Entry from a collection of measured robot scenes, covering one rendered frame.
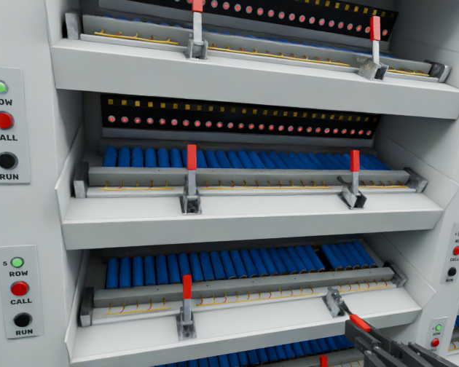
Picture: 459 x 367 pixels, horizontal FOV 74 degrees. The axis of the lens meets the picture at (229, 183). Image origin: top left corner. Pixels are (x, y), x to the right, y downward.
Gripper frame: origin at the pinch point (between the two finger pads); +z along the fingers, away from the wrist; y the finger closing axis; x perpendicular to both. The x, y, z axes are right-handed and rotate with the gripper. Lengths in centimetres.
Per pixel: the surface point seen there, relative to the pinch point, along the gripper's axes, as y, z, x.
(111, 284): -37.9, 14.5, 6.8
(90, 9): -41, 18, 51
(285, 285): -8.2, 11.5, 4.8
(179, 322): -27.6, 8.6, 2.0
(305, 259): -1.4, 16.1, 7.6
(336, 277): 2.4, 11.3, 5.4
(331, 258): 4.6, 15.9, 7.3
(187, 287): -26.6, 7.4, 7.8
